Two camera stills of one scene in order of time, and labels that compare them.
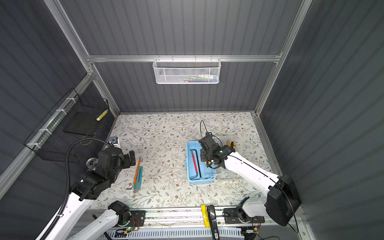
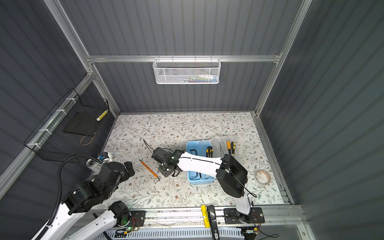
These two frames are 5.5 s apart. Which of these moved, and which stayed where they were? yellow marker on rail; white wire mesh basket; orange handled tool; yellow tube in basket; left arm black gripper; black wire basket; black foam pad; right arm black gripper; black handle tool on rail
Moved: right arm black gripper; orange handled tool; left arm black gripper
Stayed: yellow tube in basket; yellow marker on rail; white wire mesh basket; black wire basket; black handle tool on rail; black foam pad
